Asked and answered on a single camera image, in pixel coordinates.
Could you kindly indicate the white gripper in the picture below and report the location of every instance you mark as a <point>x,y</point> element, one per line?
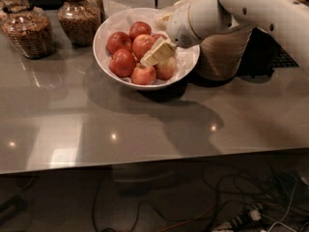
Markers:
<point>178,28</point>

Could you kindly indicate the front stack of paper bowls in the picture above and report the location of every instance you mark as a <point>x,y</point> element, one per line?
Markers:
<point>220,55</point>

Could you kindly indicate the glass granola jar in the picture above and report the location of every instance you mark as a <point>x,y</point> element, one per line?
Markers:
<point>80,20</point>
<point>27,28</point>

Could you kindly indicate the black condiment organizer tray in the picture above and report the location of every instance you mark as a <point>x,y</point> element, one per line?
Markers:
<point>263,55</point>

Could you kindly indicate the white ceramic bowl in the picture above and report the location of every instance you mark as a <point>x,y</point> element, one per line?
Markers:
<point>103,60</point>

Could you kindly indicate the middle glass granola jar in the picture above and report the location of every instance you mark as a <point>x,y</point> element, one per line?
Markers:
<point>80,20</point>

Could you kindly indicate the red apple back left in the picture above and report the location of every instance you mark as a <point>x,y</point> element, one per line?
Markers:
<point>118,40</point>

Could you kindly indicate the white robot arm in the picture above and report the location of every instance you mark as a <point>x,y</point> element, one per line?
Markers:
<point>287,21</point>

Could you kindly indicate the left glass granola jar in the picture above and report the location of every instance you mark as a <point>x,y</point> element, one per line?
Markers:
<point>27,28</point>

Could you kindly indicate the white power strip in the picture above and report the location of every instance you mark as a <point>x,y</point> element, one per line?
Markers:
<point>234,224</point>

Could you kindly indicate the orange red apple front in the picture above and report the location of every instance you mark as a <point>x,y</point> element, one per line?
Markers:
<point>143,75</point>

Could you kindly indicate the red apple back right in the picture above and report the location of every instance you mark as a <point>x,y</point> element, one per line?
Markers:
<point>158,36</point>

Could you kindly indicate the red apple front left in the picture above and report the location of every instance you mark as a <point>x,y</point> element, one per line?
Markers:
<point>122,63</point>

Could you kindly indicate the yellow red apple right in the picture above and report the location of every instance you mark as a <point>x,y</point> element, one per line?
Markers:
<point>166,69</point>

